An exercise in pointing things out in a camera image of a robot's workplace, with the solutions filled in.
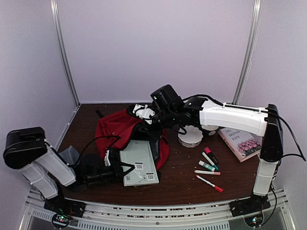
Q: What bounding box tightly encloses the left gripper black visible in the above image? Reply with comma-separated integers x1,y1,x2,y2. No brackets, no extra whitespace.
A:
85,160,134,185

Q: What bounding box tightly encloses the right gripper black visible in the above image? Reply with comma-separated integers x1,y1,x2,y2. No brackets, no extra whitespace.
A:
137,107,177,140

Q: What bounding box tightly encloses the grey notebook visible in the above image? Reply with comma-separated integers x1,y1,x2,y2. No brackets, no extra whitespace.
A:
119,140,159,187

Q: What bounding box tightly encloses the red backpack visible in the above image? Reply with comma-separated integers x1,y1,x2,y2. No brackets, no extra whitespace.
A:
95,108,170,170

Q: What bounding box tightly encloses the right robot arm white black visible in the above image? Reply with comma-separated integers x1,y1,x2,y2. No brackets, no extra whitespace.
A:
132,93,283,212

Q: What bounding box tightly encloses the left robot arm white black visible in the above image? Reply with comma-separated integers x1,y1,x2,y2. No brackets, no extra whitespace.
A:
3,126,135,213

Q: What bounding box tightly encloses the white scalloped bowl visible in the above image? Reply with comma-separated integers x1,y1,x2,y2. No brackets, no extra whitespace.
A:
177,126,203,148

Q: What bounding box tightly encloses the dark blue dotted bowl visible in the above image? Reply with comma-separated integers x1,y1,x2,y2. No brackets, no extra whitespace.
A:
201,126,219,136

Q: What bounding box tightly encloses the pink highlighter marker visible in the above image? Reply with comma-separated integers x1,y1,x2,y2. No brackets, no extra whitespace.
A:
204,147,219,165

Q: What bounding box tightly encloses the grey pencil pouch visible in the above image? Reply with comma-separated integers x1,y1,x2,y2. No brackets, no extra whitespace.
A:
59,146,80,165

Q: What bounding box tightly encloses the white green glue stick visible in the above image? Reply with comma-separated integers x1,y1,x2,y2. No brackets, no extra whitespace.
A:
198,161,215,172

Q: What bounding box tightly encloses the white black marker teal cap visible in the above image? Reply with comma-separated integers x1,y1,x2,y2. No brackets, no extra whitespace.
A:
202,152,218,170

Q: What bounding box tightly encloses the white pen pink cap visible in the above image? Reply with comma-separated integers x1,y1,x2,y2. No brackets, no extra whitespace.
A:
194,170,221,175

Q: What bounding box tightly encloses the paperback book with pink flowers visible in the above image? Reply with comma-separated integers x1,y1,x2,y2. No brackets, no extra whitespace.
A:
218,128,261,162

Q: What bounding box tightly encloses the white pen red cap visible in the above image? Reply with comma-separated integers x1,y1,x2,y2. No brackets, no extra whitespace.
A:
196,175,224,193

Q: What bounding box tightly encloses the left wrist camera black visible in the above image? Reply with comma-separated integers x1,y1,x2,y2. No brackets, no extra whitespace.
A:
104,148,120,166

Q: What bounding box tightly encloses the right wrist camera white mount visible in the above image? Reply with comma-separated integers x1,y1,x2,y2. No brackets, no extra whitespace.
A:
127,104,155,125

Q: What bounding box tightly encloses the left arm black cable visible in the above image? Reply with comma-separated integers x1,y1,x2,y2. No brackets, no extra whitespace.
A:
69,135,122,168

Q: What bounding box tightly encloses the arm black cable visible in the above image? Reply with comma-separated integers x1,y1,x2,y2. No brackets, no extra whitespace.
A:
69,135,122,168
266,112,307,216

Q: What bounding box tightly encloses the aluminium front rail frame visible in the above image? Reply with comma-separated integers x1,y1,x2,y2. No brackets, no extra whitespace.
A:
20,189,295,230

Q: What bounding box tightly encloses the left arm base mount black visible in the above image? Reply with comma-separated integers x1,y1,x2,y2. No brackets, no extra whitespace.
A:
41,191,86,218

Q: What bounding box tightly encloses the right aluminium corner post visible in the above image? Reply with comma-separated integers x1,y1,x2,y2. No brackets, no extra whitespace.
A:
232,0,262,104

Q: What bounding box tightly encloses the aluminium corner post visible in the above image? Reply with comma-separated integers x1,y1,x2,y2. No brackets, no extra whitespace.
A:
232,0,262,104
50,0,81,107

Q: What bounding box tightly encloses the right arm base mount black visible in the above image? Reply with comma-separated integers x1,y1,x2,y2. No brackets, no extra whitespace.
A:
229,195,271,217

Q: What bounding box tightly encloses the left aluminium corner post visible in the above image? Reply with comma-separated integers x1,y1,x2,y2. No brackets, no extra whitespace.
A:
50,0,81,107

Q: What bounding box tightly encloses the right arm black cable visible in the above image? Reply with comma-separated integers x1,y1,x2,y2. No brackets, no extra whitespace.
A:
266,112,307,216

